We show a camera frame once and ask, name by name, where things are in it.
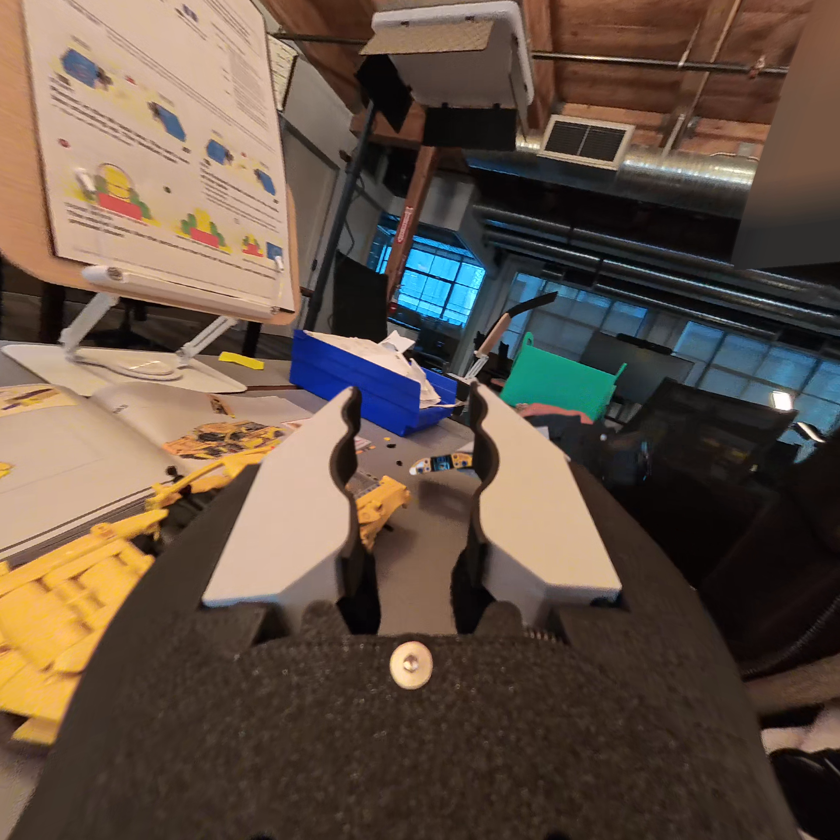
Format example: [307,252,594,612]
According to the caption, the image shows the black ceiling pipe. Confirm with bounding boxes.
[532,51,788,74]

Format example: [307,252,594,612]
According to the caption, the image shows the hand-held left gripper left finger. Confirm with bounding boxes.
[202,387,365,611]

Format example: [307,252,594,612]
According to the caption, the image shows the open instruction booklet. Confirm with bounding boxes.
[0,381,312,565]

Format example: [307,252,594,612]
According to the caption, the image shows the yellow toy brick car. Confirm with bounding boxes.
[0,449,413,746]

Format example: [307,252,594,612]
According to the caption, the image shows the blue plastic bin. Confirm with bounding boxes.
[290,328,458,435]

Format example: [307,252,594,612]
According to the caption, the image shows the white vent grille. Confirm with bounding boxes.
[539,115,636,170]

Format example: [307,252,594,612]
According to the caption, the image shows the printed instruction sheet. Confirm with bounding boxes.
[20,0,296,315]

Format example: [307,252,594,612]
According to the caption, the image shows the grey desk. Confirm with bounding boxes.
[0,338,578,840]

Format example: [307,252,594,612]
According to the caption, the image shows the wooden post with red label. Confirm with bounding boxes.
[387,147,437,309]

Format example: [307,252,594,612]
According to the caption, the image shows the white paper sheets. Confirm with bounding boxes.
[305,331,454,411]

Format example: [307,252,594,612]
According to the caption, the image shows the green board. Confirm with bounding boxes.
[500,331,627,421]

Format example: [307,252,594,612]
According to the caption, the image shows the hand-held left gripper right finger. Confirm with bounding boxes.
[467,382,623,611]

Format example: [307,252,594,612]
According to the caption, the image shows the person's white shirt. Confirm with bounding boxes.
[748,676,840,756]

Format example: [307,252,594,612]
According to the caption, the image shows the silver ventilation duct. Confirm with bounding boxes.
[518,131,756,217]

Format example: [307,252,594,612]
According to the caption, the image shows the studio light panel on stand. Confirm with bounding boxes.
[308,0,536,336]

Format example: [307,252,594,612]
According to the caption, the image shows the black upright panel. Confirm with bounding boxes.
[331,252,388,342]

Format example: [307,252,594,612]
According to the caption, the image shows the black monitor screen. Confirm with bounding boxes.
[581,331,695,404]

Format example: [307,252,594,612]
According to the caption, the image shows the white document stand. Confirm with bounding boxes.
[0,0,303,398]

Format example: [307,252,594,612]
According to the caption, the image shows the large paned window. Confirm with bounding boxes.
[371,223,487,329]

